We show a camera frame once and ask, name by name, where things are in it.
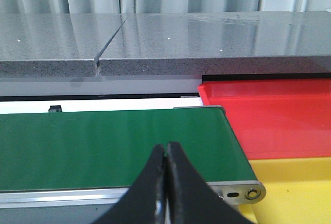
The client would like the grey stone countertop slab right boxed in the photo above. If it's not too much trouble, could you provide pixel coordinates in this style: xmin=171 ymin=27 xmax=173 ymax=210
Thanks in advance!
xmin=99 ymin=11 xmax=330 ymax=76

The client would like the red plastic tray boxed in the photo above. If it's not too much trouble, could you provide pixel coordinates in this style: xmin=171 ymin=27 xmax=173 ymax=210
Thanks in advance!
xmin=198 ymin=79 xmax=330 ymax=159

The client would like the grey stone countertop slab left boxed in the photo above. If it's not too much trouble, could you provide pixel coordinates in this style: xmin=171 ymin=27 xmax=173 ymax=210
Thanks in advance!
xmin=1 ymin=13 xmax=128 ymax=79

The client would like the green conveyor belt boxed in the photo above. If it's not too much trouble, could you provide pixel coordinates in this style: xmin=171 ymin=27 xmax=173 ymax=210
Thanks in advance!
xmin=1 ymin=107 xmax=256 ymax=192

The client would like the small black sensor block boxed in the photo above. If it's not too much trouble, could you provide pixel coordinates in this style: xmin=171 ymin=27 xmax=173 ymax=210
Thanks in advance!
xmin=48 ymin=105 xmax=62 ymax=113

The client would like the grey stone countertop slab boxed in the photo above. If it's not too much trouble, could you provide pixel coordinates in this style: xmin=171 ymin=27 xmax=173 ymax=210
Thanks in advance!
xmin=1 ymin=13 xmax=128 ymax=79
xmin=99 ymin=11 xmax=330 ymax=76

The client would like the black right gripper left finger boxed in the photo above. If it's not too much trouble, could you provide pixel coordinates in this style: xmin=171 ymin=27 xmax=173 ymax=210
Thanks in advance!
xmin=94 ymin=144 xmax=166 ymax=223

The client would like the yellow plastic tray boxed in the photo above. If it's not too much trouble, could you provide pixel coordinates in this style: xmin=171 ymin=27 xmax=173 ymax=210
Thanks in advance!
xmin=238 ymin=157 xmax=330 ymax=223

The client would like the aluminium conveyor side rail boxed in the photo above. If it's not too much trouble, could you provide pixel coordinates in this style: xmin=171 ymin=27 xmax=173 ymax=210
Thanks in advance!
xmin=1 ymin=181 xmax=266 ymax=208

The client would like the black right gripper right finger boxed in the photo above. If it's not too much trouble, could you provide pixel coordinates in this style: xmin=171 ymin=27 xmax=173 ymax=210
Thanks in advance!
xmin=167 ymin=142 xmax=251 ymax=223

